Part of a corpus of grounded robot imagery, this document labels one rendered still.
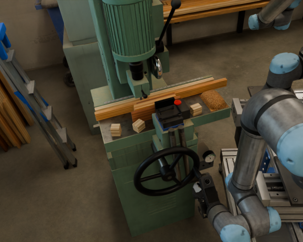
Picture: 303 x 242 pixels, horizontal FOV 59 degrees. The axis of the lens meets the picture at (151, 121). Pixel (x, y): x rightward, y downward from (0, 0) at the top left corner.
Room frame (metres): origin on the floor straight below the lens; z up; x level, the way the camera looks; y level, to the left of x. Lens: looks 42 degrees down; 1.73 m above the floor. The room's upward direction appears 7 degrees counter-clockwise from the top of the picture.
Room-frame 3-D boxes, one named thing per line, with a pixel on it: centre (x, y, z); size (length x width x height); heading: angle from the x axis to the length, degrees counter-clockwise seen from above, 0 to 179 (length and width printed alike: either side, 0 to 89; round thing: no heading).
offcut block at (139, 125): (0.86, 0.06, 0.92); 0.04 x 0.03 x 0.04; 134
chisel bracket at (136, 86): (1.03, 0.04, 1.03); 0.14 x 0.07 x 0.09; 13
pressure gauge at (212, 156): (0.86, -0.26, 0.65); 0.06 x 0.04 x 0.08; 103
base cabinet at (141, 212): (1.12, 0.07, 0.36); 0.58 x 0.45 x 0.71; 13
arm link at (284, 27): (1.34, -0.73, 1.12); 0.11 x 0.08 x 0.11; 97
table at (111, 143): (0.92, -0.07, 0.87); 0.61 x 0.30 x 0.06; 103
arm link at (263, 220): (0.41, -0.30, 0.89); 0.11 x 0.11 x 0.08; 9
